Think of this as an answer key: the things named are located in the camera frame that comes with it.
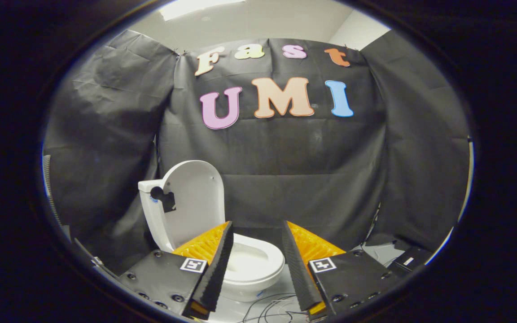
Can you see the white toilet lid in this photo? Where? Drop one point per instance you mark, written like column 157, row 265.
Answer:
column 195, row 202

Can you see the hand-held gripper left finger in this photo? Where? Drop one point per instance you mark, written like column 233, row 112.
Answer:
column 218, row 269

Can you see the black backdrop cloth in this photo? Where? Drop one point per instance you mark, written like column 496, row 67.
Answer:
column 285, row 152

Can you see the black flat box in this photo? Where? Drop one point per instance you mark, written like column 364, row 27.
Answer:
column 411, row 260

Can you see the white toilet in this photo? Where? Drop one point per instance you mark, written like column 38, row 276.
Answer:
column 249, row 292

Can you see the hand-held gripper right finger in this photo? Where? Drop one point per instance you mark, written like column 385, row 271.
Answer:
column 296, row 269

